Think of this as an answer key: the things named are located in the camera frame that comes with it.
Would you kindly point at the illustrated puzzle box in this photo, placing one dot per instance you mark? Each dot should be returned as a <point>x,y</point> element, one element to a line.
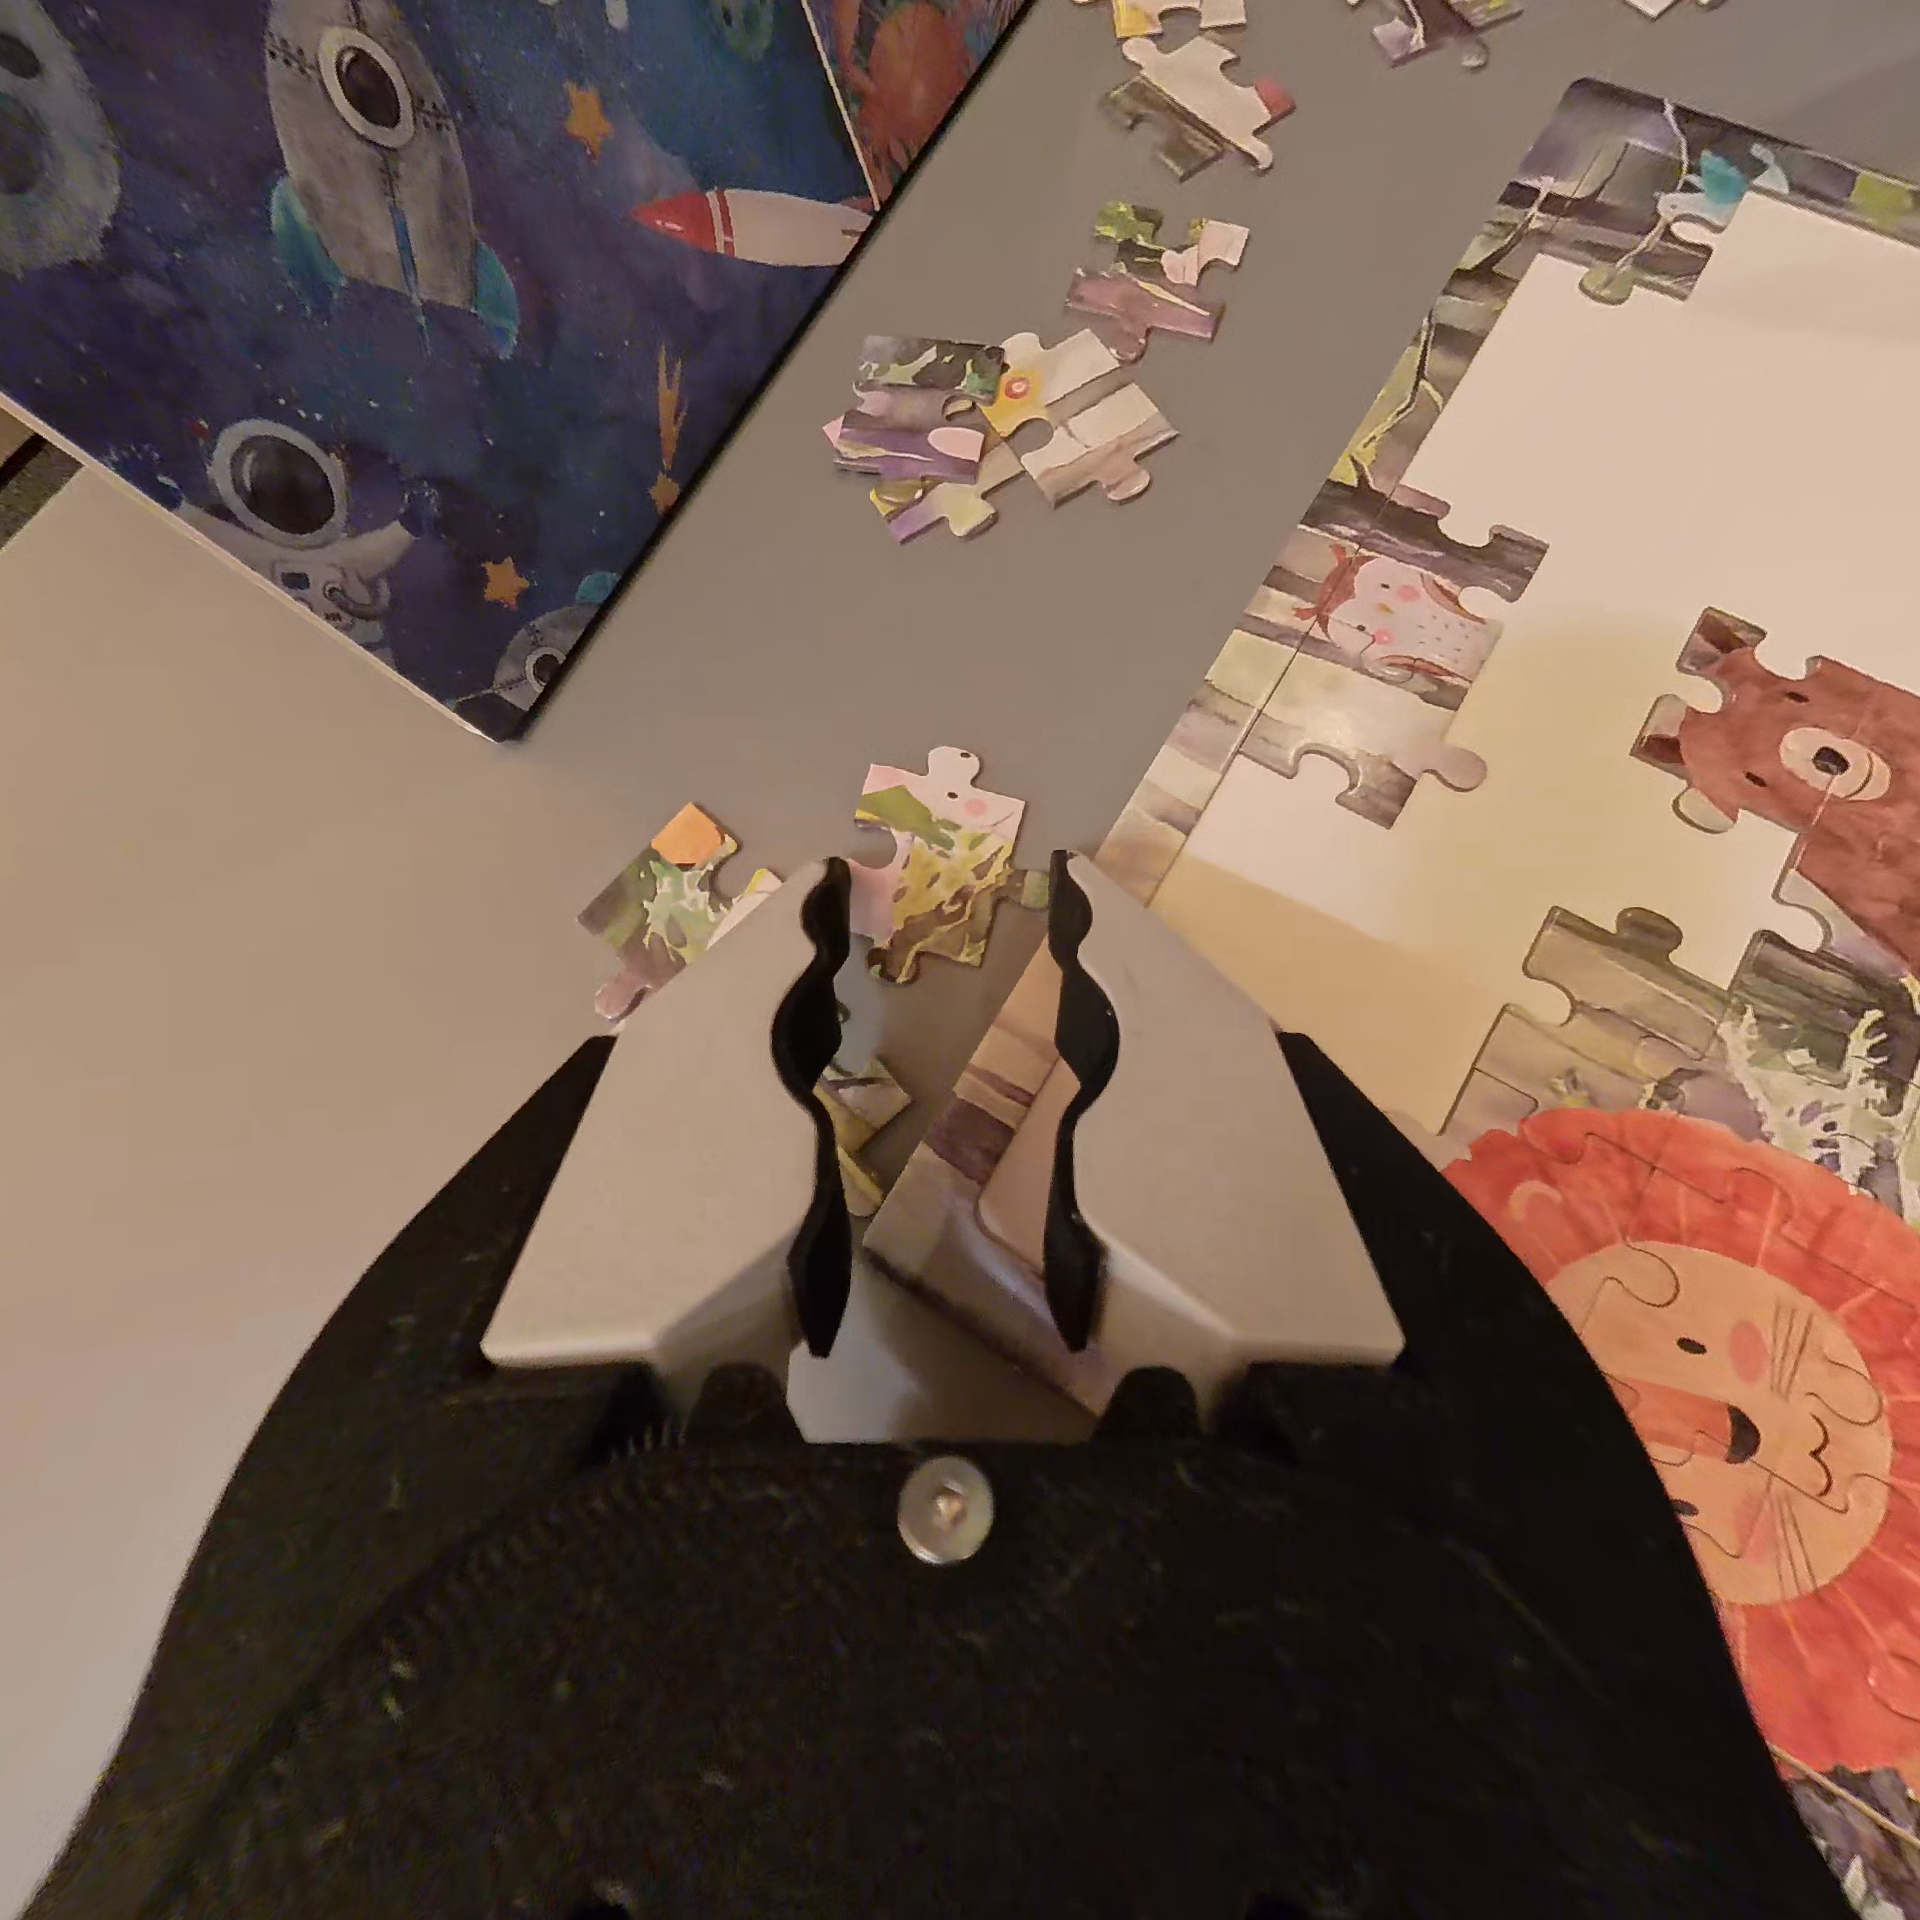
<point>374,305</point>

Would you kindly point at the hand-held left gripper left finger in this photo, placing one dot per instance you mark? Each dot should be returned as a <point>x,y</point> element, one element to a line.
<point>662,1189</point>

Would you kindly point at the jigsaw pieces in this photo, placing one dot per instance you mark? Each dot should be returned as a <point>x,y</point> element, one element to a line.
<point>928,868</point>

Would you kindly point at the jigsaw puzzle board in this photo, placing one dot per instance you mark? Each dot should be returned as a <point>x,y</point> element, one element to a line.
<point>1625,525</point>

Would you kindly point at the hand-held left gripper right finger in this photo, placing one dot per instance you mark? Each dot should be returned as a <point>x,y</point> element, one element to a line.
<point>1233,1203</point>

